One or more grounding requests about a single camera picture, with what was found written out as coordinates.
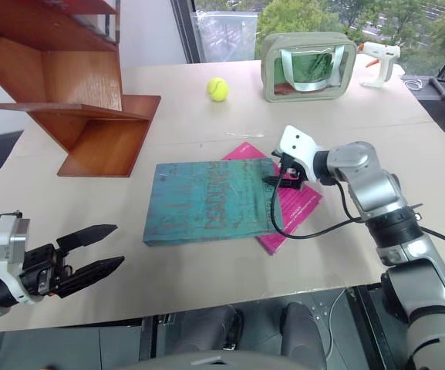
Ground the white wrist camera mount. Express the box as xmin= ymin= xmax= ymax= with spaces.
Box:
xmin=275 ymin=124 xmax=325 ymax=183
xmin=0 ymin=214 xmax=38 ymax=306

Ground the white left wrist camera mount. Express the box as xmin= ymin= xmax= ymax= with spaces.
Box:
xmin=0 ymin=214 xmax=38 ymax=306

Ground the teal hardcover book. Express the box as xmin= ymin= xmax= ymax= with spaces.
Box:
xmin=142 ymin=158 xmax=285 ymax=247

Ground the white glue gun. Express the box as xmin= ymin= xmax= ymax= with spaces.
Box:
xmin=356 ymin=40 xmax=402 ymax=89

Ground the yellow tennis ball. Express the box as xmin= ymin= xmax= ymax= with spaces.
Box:
xmin=206 ymin=77 xmax=230 ymax=103

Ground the green transparent pouch bag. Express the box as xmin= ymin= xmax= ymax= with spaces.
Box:
xmin=259 ymin=32 xmax=358 ymax=103

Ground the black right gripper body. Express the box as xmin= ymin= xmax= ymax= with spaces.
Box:
xmin=271 ymin=151 xmax=308 ymax=190

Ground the dark rounded shape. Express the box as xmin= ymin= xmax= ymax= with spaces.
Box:
xmin=281 ymin=301 xmax=328 ymax=370

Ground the wooden bookshelf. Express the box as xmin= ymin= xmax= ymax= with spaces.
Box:
xmin=0 ymin=0 xmax=162 ymax=179

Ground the thin white floor cable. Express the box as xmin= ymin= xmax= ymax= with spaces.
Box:
xmin=326 ymin=288 xmax=349 ymax=350

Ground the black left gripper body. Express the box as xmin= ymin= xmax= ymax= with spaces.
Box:
xmin=18 ymin=241 xmax=75 ymax=300

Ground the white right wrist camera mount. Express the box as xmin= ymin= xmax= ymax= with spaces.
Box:
xmin=275 ymin=124 xmax=325 ymax=183

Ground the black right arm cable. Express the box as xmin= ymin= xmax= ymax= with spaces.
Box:
xmin=269 ymin=169 xmax=445 ymax=254

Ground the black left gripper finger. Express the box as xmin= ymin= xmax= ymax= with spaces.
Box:
xmin=54 ymin=255 xmax=126 ymax=299
xmin=55 ymin=224 xmax=118 ymax=250

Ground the coiled white cable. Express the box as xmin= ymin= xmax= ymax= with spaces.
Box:
xmin=402 ymin=76 xmax=424 ymax=92

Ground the clear tape strip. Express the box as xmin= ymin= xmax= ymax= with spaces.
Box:
xmin=225 ymin=131 xmax=265 ymax=140

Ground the pink thin book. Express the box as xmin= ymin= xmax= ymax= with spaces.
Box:
xmin=221 ymin=141 xmax=323 ymax=256

